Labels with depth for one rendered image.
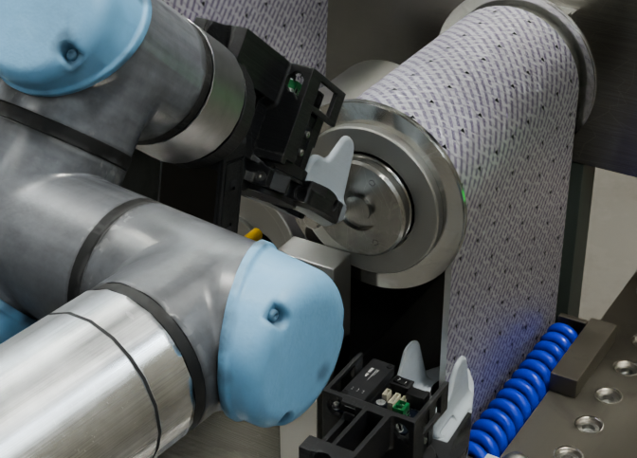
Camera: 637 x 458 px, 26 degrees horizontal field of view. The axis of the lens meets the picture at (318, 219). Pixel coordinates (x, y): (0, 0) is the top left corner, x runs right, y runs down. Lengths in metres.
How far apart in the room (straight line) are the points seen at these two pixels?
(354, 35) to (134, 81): 0.68
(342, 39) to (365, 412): 0.52
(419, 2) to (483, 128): 0.31
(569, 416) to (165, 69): 0.56
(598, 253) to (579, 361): 2.21
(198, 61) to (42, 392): 0.25
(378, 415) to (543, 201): 0.30
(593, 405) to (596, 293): 2.07
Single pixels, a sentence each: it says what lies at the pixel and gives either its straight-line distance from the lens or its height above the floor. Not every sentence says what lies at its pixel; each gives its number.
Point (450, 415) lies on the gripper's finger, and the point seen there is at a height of 1.10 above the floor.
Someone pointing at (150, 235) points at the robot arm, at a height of 1.42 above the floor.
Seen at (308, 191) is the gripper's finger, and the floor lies 1.32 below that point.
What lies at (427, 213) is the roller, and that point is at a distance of 0.96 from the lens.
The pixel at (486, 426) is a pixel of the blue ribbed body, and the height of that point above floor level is 1.04.
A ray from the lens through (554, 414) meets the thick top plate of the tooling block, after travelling 1.15.
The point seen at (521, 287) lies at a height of 1.11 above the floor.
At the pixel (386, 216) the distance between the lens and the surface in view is 0.96.
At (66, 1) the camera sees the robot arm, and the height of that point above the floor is 1.50.
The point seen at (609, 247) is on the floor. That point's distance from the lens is 3.41.
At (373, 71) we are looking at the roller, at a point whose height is 1.23.
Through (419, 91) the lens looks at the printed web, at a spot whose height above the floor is 1.31.
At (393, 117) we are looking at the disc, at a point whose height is 1.32.
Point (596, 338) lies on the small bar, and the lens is 1.21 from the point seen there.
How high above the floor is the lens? 1.73
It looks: 30 degrees down
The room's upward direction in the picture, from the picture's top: straight up
